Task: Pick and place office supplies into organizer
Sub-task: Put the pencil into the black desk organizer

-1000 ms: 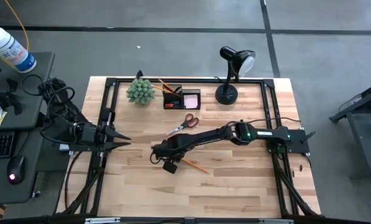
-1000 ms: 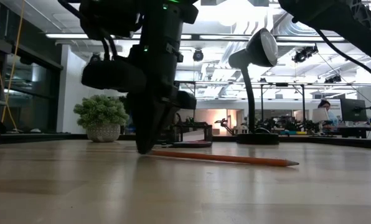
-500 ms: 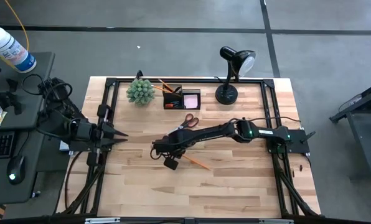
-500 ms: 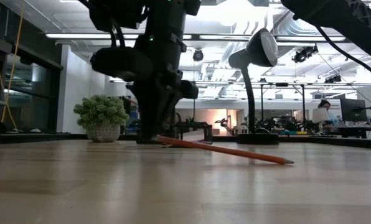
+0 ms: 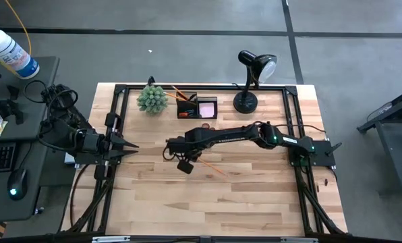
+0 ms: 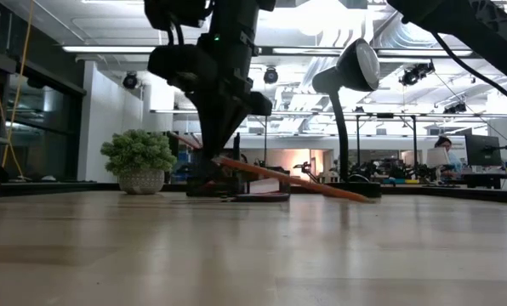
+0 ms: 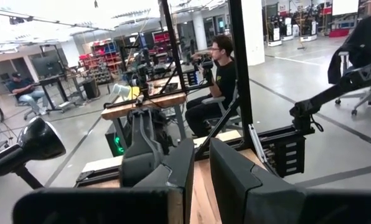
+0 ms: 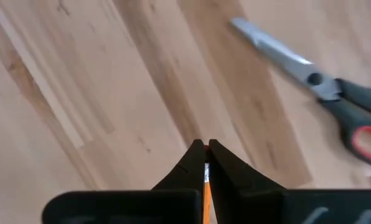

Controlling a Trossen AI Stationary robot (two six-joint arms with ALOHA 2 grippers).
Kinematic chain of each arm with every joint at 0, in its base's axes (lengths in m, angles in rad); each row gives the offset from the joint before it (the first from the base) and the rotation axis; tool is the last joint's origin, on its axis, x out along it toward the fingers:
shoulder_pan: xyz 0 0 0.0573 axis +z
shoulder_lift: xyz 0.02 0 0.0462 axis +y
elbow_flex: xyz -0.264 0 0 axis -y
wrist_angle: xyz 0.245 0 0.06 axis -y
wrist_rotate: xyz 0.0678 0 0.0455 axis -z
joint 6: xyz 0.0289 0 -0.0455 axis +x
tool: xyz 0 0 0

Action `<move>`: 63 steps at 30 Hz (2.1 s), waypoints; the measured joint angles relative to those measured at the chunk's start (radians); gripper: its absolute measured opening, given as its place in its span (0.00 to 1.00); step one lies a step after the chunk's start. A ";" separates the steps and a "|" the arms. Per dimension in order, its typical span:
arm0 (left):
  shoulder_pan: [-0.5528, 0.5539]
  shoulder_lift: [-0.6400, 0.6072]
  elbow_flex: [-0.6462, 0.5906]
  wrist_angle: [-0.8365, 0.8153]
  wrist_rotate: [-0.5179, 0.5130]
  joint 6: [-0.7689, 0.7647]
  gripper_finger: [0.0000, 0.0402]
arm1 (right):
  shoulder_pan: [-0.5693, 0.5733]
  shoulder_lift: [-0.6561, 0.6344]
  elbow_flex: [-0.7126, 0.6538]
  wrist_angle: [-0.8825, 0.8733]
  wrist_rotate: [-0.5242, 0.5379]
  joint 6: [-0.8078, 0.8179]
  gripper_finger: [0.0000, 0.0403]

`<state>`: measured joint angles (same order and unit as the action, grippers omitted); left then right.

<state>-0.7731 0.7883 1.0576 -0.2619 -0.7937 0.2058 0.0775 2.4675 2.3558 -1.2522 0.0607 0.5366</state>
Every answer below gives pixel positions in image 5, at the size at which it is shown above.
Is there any pink sticky note pad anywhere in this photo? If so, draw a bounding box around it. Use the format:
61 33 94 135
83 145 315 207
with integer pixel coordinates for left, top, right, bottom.
198 102 215 118

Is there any silver metal bracket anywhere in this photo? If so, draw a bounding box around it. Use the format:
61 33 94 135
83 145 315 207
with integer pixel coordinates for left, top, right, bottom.
280 236 319 243
91 236 131 243

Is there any black computer mouse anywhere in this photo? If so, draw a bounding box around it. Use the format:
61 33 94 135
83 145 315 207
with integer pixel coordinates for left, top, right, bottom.
7 167 29 201

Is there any black clamp mount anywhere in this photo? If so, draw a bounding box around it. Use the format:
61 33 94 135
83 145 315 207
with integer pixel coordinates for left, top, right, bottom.
0 86 24 126

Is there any yellow pencil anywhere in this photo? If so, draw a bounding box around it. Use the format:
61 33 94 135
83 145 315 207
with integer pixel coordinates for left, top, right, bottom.
171 86 190 101
163 91 197 105
196 157 229 178

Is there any black metal stand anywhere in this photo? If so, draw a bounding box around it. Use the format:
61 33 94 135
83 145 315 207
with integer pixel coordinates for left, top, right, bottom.
357 84 402 196

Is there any white wipes canister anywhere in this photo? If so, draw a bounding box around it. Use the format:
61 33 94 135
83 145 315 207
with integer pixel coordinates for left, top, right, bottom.
0 28 40 80

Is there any black side desk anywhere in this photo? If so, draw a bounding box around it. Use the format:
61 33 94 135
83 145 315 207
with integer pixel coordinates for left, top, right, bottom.
0 55 61 223

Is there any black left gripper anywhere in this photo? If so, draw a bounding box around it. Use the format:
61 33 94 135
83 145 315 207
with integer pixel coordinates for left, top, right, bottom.
73 113 140 180

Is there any black mesh desk organizer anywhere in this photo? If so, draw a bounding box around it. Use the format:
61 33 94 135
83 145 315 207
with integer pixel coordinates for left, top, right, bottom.
175 90 219 120

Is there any green plant in white pot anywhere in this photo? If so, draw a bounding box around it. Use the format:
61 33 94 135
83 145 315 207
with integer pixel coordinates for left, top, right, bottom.
136 84 169 115

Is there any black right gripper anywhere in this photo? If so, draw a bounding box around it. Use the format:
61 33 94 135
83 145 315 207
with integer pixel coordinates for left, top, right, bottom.
167 128 208 176

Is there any yellow cable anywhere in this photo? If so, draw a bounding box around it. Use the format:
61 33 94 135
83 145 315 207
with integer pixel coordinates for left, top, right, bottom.
3 0 32 57

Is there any black aluminium table frame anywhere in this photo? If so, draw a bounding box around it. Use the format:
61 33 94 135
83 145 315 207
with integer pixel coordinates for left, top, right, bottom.
57 83 349 243

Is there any black desk lamp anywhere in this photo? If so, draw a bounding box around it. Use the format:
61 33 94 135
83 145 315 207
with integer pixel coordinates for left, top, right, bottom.
233 49 279 115

